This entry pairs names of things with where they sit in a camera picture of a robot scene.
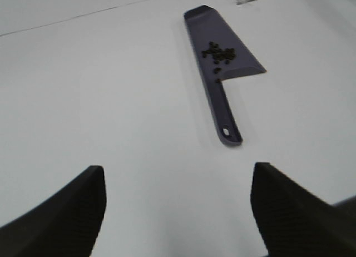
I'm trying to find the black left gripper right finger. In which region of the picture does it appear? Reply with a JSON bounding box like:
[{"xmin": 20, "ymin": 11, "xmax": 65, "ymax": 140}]
[{"xmin": 250, "ymin": 162, "xmax": 355, "ymax": 256}]

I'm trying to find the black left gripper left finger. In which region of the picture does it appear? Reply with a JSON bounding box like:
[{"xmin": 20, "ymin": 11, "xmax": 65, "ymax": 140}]
[{"xmin": 1, "ymin": 166, "xmax": 107, "ymax": 256}]

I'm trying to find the purple plastic dustpan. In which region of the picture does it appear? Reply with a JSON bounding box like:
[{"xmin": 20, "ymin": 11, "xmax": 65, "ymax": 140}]
[{"xmin": 184, "ymin": 5, "xmax": 266, "ymax": 147}]

